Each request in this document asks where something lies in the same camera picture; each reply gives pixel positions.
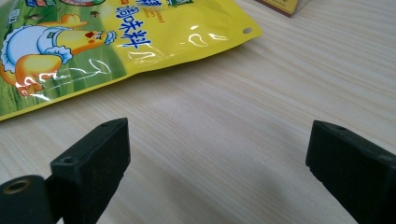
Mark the yellow spouted pouch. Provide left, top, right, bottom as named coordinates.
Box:
left=0, top=0, right=263, bottom=122

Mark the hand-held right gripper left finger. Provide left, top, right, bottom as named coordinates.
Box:
left=46, top=117, right=131, bottom=224

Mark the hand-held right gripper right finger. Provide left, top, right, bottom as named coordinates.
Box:
left=305, top=119, right=396, bottom=224

